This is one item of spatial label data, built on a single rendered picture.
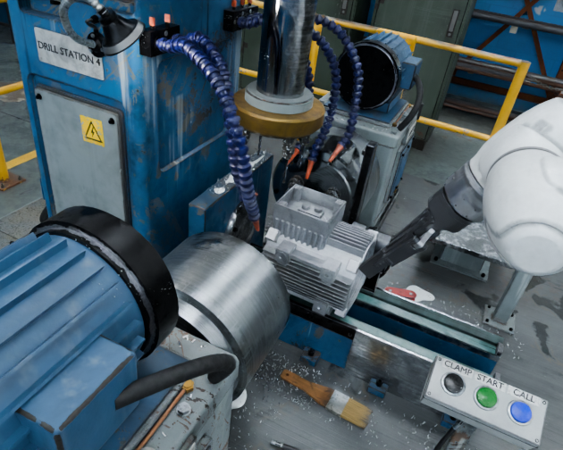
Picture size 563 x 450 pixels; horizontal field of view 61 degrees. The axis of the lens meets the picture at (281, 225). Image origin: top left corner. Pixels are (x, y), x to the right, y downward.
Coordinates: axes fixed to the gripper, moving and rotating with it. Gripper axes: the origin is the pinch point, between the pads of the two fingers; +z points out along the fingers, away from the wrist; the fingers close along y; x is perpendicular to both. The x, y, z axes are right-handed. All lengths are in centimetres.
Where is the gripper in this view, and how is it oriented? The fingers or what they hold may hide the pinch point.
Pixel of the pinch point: (376, 262)
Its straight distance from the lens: 93.0
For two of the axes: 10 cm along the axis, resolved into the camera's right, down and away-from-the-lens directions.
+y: -4.3, 4.7, -7.7
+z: -5.5, 5.4, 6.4
